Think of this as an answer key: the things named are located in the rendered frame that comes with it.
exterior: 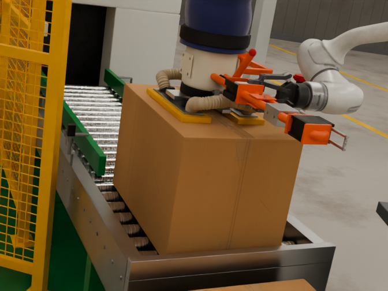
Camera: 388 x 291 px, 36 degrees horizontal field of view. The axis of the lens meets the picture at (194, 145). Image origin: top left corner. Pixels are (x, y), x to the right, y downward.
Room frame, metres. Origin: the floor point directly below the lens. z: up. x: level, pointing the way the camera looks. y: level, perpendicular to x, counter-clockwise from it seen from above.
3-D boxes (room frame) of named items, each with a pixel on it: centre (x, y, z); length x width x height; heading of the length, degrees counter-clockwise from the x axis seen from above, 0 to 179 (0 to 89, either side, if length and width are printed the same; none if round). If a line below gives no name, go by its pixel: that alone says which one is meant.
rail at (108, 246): (2.52, 0.62, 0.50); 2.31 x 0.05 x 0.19; 26
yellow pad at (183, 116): (1.90, 0.08, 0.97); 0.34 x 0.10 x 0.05; 26
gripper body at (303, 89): (1.77, -0.26, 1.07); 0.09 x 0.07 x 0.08; 116
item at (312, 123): (1.39, -0.26, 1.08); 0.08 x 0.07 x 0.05; 26
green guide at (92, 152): (2.87, 0.73, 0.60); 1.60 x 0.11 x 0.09; 26
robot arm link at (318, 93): (1.80, -0.33, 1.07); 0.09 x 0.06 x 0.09; 26
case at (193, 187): (1.94, -0.02, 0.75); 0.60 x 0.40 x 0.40; 25
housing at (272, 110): (1.52, -0.21, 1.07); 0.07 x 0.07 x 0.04; 26
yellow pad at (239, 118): (1.98, -0.09, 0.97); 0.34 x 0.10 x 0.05; 26
